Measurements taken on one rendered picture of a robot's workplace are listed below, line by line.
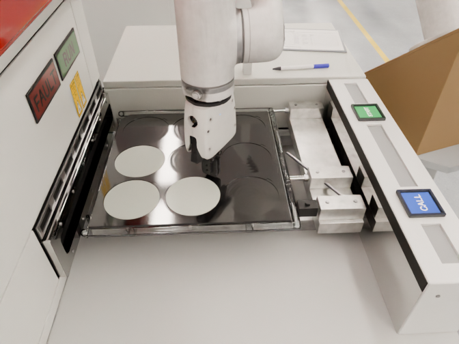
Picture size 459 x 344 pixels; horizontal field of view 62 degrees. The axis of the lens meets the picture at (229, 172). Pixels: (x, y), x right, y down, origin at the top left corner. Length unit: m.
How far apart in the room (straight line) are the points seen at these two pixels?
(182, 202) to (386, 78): 0.60
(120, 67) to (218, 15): 0.51
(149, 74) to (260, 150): 0.34
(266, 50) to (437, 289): 0.39
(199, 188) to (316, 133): 0.33
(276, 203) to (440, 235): 0.26
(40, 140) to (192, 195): 0.26
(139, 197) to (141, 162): 0.10
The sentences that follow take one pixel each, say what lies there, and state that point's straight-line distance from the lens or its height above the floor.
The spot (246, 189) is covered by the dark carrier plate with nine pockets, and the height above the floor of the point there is 0.90.
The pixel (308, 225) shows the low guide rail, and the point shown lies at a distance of 0.75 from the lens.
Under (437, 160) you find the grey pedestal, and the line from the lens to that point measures 1.02.
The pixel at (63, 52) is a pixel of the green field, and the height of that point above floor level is 1.11.
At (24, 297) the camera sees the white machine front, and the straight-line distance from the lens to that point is 0.61.
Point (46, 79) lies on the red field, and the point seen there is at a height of 1.11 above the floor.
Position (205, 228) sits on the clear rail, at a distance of 0.65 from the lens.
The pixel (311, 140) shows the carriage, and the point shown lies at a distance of 0.88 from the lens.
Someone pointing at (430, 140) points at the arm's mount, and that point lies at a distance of 1.01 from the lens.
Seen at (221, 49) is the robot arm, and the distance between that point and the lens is 0.56.
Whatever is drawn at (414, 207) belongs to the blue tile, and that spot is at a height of 0.96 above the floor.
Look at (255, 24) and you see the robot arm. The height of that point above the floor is 1.20.
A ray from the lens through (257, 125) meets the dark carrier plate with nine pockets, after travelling 0.88.
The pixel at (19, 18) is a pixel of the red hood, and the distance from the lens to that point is 0.51.
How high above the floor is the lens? 1.40
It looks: 41 degrees down
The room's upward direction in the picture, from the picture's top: straight up
